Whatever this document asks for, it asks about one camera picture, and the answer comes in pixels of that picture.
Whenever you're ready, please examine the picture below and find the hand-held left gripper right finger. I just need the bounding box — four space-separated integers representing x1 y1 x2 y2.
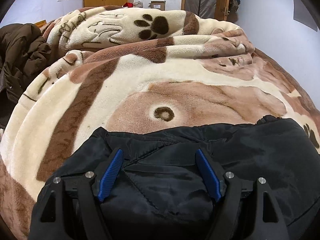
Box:
195 148 290 240

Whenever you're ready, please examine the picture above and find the grey wall panel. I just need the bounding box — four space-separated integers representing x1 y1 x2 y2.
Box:
292 0 319 32

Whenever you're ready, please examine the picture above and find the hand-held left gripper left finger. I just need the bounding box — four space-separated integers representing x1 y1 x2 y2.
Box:
29 148 125 240

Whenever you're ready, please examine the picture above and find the open cardboard box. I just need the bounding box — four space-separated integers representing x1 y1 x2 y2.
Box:
148 0 167 11

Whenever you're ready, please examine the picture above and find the wooden door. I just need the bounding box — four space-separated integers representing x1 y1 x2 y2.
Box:
215 0 232 22

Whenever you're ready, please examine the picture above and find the black puffer jacket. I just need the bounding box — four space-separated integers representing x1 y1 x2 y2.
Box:
32 115 320 240

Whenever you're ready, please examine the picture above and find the brown cream printed blanket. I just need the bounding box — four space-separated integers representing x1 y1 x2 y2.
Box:
0 5 320 240

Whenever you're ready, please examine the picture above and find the brown puffer jacket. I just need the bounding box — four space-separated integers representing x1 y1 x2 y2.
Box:
0 23 54 130

